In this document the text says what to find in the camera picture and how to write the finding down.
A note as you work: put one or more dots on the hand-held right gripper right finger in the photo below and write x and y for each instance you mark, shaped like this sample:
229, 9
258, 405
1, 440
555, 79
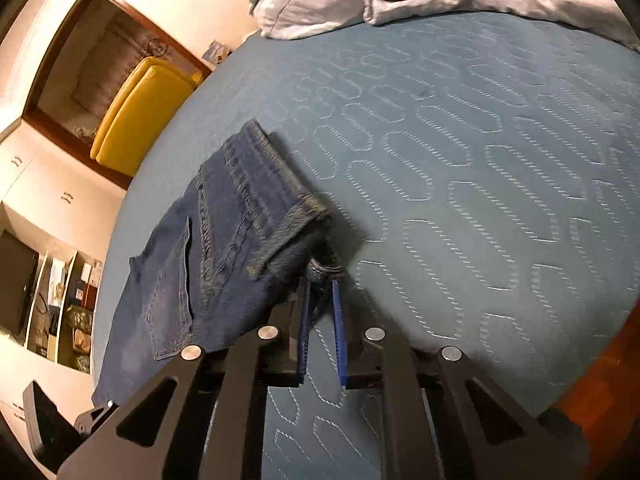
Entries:
340, 345

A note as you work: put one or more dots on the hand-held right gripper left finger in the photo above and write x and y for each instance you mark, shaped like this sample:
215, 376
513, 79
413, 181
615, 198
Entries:
301, 345

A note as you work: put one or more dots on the blue denim pants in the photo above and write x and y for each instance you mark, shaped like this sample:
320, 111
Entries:
225, 240

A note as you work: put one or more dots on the olive green bag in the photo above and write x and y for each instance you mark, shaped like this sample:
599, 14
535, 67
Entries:
80, 330

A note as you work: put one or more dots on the black monitor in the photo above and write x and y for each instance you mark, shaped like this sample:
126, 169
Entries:
17, 285

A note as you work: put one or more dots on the blue quilted bed cover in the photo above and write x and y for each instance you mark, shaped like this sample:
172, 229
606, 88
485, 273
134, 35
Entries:
450, 210

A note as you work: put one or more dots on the yellow armchair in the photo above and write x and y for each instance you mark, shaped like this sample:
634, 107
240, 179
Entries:
135, 115

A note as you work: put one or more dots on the small picture card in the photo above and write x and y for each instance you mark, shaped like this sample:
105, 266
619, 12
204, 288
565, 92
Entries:
216, 52

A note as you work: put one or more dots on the grey star print pillow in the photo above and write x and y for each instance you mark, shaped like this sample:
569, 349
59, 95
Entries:
305, 10

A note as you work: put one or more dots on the lace curtain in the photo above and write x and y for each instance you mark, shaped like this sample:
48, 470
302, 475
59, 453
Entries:
105, 60

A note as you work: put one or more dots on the brown wooden window frame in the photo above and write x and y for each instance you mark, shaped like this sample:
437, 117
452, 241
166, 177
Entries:
50, 125

